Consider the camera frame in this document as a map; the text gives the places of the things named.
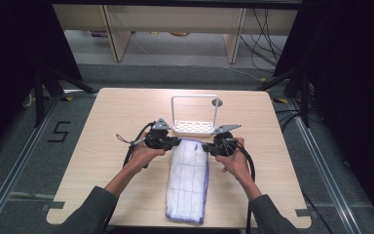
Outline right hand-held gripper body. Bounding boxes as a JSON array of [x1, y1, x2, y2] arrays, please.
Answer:
[[210, 124, 243, 158]]

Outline white towel rack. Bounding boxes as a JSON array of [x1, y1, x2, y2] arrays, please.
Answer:
[[169, 94, 221, 138]]

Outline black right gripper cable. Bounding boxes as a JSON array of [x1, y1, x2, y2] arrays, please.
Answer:
[[230, 138, 257, 234]]

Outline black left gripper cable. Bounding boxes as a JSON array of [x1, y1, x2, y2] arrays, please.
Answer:
[[122, 121, 157, 170]]

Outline person's left hand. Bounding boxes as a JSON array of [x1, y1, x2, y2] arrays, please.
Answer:
[[124, 131, 167, 176]]

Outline thin grey cable with plug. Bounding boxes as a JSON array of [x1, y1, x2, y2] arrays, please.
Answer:
[[115, 133, 146, 146]]

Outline black metal stand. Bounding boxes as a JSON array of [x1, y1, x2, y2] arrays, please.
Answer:
[[33, 63, 95, 129], [255, 67, 312, 129]]

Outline beige wooden desk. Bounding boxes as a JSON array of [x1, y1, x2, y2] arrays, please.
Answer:
[[52, 3, 299, 65]]

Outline white towel with purple trim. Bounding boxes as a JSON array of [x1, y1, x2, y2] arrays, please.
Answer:
[[165, 137, 210, 225]]

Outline person's right hand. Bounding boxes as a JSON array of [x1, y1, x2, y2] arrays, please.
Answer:
[[214, 136, 251, 183]]

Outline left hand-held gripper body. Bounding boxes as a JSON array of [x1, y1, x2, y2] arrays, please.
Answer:
[[143, 117, 172, 151]]

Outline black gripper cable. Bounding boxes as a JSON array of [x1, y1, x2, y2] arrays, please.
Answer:
[[122, 121, 157, 170], [230, 138, 257, 234]]

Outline black floor cables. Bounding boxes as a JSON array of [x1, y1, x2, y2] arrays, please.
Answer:
[[239, 8, 288, 75]]

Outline aluminium floor rail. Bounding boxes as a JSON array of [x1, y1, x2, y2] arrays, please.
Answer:
[[0, 97, 62, 234], [286, 97, 359, 234]]

